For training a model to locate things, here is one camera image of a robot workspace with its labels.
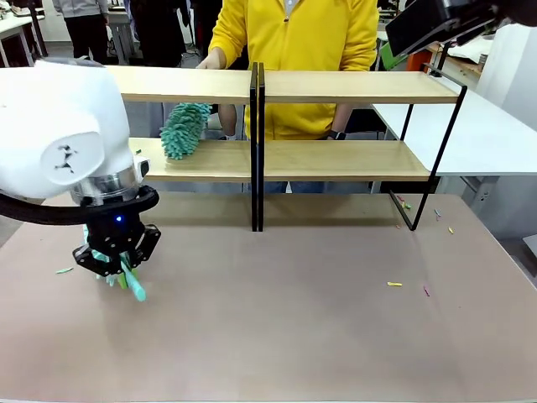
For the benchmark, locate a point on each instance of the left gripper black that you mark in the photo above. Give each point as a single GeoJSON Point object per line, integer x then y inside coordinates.
{"type": "Point", "coordinates": [117, 231]}

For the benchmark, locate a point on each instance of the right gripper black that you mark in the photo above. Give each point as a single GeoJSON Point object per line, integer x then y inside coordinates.
{"type": "Point", "coordinates": [520, 10]}

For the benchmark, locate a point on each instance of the teal microfiber duster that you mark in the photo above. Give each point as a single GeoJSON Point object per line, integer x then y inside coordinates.
{"type": "Point", "coordinates": [138, 291]}
{"type": "Point", "coordinates": [184, 130]}

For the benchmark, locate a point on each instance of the person's left forearm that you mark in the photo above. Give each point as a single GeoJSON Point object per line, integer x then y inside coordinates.
{"type": "Point", "coordinates": [342, 115]}

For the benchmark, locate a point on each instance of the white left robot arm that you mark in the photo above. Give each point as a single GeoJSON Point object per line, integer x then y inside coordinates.
{"type": "Point", "coordinates": [63, 117]}

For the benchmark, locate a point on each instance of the person's right forearm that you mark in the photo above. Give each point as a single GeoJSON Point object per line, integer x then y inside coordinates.
{"type": "Point", "coordinates": [224, 38]}

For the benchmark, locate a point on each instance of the person's right hand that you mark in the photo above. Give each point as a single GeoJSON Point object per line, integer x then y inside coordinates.
{"type": "Point", "coordinates": [214, 61]}

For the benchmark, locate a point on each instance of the white paper sheet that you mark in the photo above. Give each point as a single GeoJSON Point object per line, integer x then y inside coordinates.
{"type": "Point", "coordinates": [472, 49]}

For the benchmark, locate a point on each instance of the black clamp stand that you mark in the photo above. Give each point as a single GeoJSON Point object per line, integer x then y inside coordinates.
{"type": "Point", "coordinates": [446, 56]}

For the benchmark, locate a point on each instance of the wooden workbench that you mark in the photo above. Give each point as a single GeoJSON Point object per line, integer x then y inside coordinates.
{"type": "Point", "coordinates": [461, 71]}

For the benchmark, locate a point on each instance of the black flat panel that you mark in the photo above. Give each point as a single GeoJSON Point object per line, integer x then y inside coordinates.
{"type": "Point", "coordinates": [415, 29]}

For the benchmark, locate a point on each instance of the white partition panel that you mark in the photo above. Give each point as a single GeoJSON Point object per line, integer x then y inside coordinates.
{"type": "Point", "coordinates": [512, 75]}

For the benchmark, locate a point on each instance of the orange background object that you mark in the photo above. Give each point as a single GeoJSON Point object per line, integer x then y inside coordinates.
{"type": "Point", "coordinates": [417, 64]}

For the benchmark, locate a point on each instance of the green chair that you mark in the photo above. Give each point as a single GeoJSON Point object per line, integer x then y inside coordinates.
{"type": "Point", "coordinates": [390, 59]}

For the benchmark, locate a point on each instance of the white table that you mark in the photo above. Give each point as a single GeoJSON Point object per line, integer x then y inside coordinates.
{"type": "Point", "coordinates": [482, 142]}

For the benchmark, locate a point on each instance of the background person legs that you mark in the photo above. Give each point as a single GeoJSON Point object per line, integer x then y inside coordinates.
{"type": "Point", "coordinates": [227, 121]}

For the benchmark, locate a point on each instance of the black wrist watch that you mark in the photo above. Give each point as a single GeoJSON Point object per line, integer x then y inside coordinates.
{"type": "Point", "coordinates": [337, 135]}

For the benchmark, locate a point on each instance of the person in yellow jacket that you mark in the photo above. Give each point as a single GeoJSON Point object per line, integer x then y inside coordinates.
{"type": "Point", "coordinates": [302, 63]}

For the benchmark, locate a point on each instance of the grey metal stool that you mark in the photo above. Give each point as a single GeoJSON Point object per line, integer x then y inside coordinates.
{"type": "Point", "coordinates": [121, 38]}

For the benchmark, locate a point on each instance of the background person black trousers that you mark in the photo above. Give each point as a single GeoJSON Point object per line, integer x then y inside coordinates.
{"type": "Point", "coordinates": [88, 33]}

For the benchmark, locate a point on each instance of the background person dark clothes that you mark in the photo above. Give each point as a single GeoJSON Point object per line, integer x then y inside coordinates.
{"type": "Point", "coordinates": [155, 33]}

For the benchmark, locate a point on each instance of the white background desk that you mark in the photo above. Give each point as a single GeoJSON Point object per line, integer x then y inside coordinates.
{"type": "Point", "coordinates": [17, 27]}

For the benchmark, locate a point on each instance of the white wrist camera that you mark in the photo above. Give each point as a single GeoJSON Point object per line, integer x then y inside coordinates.
{"type": "Point", "coordinates": [143, 167]}

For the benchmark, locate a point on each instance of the wooden shelf unit black frame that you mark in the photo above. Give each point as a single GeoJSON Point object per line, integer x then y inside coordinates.
{"type": "Point", "coordinates": [344, 161]}
{"type": "Point", "coordinates": [218, 161]}

